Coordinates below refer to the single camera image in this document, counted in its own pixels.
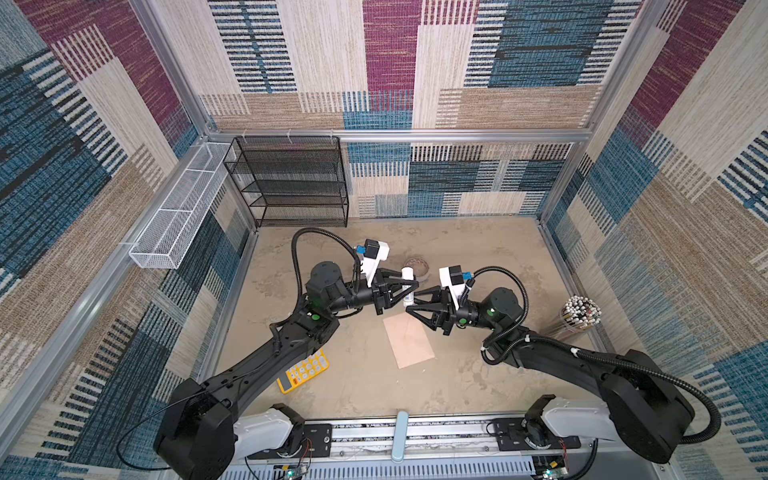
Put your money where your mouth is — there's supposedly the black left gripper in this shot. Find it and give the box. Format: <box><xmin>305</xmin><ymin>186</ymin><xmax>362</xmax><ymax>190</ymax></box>
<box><xmin>325</xmin><ymin>270</ymin><xmax>414</xmax><ymax>319</ymax></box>

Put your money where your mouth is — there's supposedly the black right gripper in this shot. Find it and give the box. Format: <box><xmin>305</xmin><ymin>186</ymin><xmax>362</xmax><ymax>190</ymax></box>
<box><xmin>406</xmin><ymin>285</ymin><xmax>498</xmax><ymax>336</ymax></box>

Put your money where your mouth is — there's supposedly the pink envelope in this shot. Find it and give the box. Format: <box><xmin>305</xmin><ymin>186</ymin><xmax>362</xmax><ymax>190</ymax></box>
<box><xmin>383</xmin><ymin>313</ymin><xmax>435</xmax><ymax>369</ymax></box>

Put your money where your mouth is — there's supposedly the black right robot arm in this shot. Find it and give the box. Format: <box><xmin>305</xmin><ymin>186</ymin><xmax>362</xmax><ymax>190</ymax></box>
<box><xmin>406</xmin><ymin>266</ymin><xmax>722</xmax><ymax>464</ymax></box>

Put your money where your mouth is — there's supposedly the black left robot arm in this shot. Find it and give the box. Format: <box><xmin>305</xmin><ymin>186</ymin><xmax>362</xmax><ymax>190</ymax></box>
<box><xmin>148</xmin><ymin>227</ymin><xmax>419</xmax><ymax>479</ymax></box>

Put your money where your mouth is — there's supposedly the white tape roll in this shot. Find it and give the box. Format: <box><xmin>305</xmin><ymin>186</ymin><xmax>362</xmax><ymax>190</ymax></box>
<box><xmin>403</xmin><ymin>256</ymin><xmax>430</xmax><ymax>283</ymax></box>

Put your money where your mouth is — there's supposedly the yellow calculator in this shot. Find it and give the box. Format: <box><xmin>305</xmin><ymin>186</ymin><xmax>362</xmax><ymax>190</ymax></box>
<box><xmin>277</xmin><ymin>350</ymin><xmax>329</xmax><ymax>394</ymax></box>

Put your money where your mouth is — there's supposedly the pencil holder with pencils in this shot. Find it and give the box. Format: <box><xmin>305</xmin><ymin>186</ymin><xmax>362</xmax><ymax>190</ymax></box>
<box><xmin>543</xmin><ymin>295</ymin><xmax>602</xmax><ymax>340</ymax></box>

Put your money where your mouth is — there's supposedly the black mesh shelf rack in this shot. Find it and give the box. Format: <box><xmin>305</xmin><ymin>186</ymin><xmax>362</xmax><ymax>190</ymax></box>
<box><xmin>223</xmin><ymin>136</ymin><xmax>349</xmax><ymax>228</ymax></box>

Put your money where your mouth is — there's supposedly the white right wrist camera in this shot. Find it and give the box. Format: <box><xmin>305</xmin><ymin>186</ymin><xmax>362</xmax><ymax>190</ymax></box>
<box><xmin>439</xmin><ymin>265</ymin><xmax>475</xmax><ymax>310</ymax></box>

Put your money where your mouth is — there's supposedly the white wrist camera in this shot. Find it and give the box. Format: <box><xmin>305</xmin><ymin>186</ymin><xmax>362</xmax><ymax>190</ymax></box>
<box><xmin>439</xmin><ymin>265</ymin><xmax>475</xmax><ymax>310</ymax></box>
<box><xmin>356</xmin><ymin>239</ymin><xmax>390</xmax><ymax>287</ymax></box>

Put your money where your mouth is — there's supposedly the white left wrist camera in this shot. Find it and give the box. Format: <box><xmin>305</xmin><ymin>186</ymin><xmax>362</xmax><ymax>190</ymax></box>
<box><xmin>356</xmin><ymin>239</ymin><xmax>390</xmax><ymax>287</ymax></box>

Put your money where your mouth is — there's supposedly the light blue handle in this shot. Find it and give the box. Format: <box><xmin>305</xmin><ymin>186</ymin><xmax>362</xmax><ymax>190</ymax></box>
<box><xmin>391</xmin><ymin>411</ymin><xmax>409</xmax><ymax>463</ymax></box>

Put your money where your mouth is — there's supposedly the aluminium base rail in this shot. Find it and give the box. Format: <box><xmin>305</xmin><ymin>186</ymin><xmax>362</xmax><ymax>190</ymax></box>
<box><xmin>149</xmin><ymin>413</ymin><xmax>667</xmax><ymax>480</ymax></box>

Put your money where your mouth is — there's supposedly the white wire basket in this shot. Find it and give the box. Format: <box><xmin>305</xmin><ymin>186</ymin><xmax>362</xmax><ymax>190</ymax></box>
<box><xmin>129</xmin><ymin>142</ymin><xmax>229</xmax><ymax>270</ymax></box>

